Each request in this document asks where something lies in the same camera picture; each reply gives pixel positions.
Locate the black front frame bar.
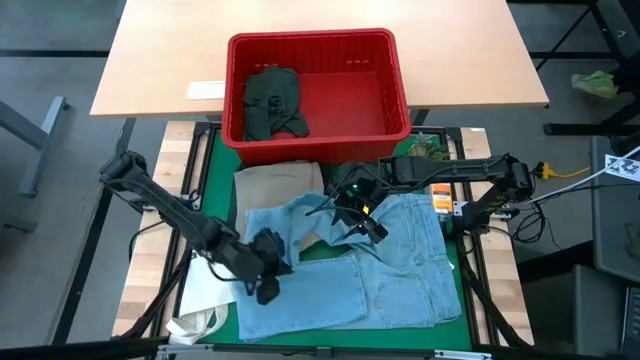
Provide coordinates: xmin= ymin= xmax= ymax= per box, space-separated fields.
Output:
xmin=0 ymin=337 xmax=640 ymax=360

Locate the green table mat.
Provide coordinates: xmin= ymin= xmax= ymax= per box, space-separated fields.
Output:
xmin=197 ymin=127 xmax=472 ymax=351

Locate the black keyboard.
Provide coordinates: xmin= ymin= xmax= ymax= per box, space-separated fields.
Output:
xmin=621 ymin=286 xmax=640 ymax=357

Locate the red plastic laundry bin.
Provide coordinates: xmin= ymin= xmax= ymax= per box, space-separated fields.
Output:
xmin=221 ymin=27 xmax=414 ymax=166

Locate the bundle of black cables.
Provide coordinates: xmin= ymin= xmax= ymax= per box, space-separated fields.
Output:
xmin=509 ymin=197 xmax=554 ymax=246

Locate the grey cabinet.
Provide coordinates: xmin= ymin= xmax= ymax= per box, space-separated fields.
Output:
xmin=589 ymin=134 xmax=640 ymax=284

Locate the white cloth tote bag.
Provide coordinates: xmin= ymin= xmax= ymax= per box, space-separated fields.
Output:
xmin=164 ymin=249 xmax=239 ymax=347

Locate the black aluminium frame rail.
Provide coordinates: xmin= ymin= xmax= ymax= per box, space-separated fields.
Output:
xmin=192 ymin=121 xmax=467 ymax=144
xmin=443 ymin=127 xmax=532 ymax=349
xmin=119 ymin=122 xmax=221 ymax=341

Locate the clear box with orange label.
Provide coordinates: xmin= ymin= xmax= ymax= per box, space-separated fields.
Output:
xmin=429 ymin=182 xmax=455 ymax=216

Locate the light wooden table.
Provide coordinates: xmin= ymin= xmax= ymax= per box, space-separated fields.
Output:
xmin=89 ymin=0 xmax=550 ymax=119

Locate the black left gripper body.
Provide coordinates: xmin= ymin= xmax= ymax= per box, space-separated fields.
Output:
xmin=242 ymin=227 xmax=294 ymax=284

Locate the dark green garment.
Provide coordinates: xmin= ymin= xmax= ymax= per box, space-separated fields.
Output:
xmin=242 ymin=66 xmax=311 ymax=143

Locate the white paper strip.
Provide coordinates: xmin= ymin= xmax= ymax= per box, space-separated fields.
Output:
xmin=186 ymin=80 xmax=227 ymax=100

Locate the small potted artificial plant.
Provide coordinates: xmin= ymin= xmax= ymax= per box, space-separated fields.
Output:
xmin=407 ymin=131 xmax=451 ymax=162

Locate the yellow power plug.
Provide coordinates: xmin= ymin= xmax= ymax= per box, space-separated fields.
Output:
xmin=535 ymin=162 xmax=592 ymax=181

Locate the tan garment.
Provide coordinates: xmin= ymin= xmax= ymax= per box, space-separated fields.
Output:
xmin=233 ymin=159 xmax=326 ymax=251

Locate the white printed paper tag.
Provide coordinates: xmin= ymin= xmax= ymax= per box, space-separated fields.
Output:
xmin=603 ymin=153 xmax=640 ymax=184

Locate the grey metal desk leg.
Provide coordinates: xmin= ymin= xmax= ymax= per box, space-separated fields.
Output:
xmin=0 ymin=96 xmax=71 ymax=199

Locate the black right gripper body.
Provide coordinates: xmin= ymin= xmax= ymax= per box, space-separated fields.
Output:
xmin=327 ymin=164 xmax=386 ymax=226

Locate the light blue denim garment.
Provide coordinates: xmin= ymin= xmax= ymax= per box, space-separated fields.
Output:
xmin=234 ymin=192 xmax=464 ymax=344

